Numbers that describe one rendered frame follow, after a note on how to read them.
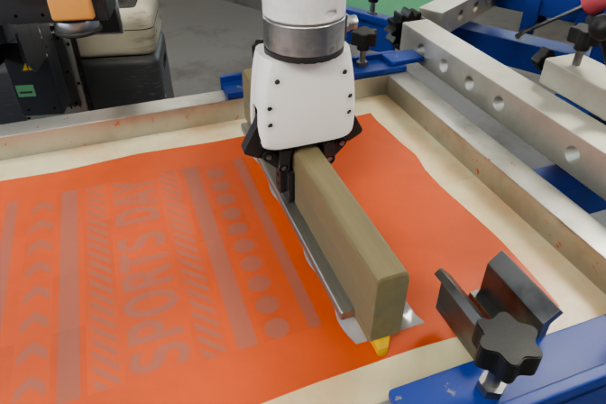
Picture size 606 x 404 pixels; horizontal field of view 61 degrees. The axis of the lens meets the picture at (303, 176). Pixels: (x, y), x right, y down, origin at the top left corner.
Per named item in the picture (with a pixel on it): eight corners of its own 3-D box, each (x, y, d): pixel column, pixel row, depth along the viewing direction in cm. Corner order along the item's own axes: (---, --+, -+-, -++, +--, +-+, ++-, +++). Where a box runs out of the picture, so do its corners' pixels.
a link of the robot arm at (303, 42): (340, -5, 51) (338, 22, 53) (252, 4, 48) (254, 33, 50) (373, 19, 45) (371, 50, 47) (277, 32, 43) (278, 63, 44)
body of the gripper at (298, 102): (338, 14, 52) (334, 113, 59) (240, 26, 49) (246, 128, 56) (371, 41, 46) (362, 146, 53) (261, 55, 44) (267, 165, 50)
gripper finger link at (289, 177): (285, 135, 55) (286, 186, 59) (256, 141, 55) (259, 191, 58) (295, 151, 53) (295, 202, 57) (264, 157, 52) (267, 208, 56)
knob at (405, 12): (396, 59, 92) (400, 18, 88) (381, 48, 97) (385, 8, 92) (432, 54, 94) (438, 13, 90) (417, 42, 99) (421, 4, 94)
